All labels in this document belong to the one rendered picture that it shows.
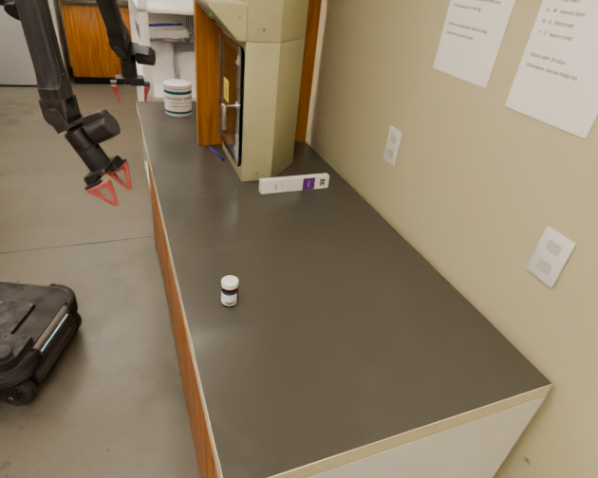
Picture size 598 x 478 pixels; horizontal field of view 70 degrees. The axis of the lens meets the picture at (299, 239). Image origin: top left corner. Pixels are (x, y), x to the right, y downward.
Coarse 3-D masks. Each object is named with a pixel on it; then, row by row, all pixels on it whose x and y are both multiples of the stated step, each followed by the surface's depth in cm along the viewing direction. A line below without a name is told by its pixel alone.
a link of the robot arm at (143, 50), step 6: (132, 42) 156; (114, 48) 151; (120, 48) 151; (132, 48) 156; (138, 48) 156; (144, 48) 156; (150, 48) 157; (120, 54) 154; (126, 54) 155; (132, 54) 155; (138, 54) 156; (144, 54) 156; (150, 54) 157; (138, 60) 158; (144, 60) 158; (150, 60) 158
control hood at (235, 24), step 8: (200, 0) 129; (208, 0) 121; (216, 0) 124; (224, 0) 126; (232, 0) 129; (208, 8) 126; (216, 8) 121; (224, 8) 122; (232, 8) 123; (240, 8) 123; (216, 16) 124; (224, 16) 123; (232, 16) 124; (240, 16) 125; (224, 24) 124; (232, 24) 125; (240, 24) 126; (232, 32) 126; (240, 32) 127; (240, 40) 128
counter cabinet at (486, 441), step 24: (168, 264) 173; (168, 288) 194; (192, 360) 123; (192, 384) 133; (192, 408) 145; (528, 408) 91; (192, 432) 159; (456, 432) 84; (480, 432) 89; (504, 432) 94; (384, 456) 78; (408, 456) 82; (432, 456) 87; (456, 456) 92; (480, 456) 97; (504, 456) 104
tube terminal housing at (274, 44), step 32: (256, 0) 124; (288, 0) 129; (224, 32) 153; (256, 32) 129; (288, 32) 135; (256, 64) 134; (288, 64) 142; (256, 96) 139; (288, 96) 150; (256, 128) 145; (288, 128) 159; (256, 160) 152; (288, 160) 169
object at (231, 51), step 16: (224, 48) 151; (240, 48) 131; (224, 64) 153; (240, 64) 133; (240, 80) 135; (240, 96) 138; (240, 112) 141; (240, 128) 144; (224, 144) 169; (240, 144) 147
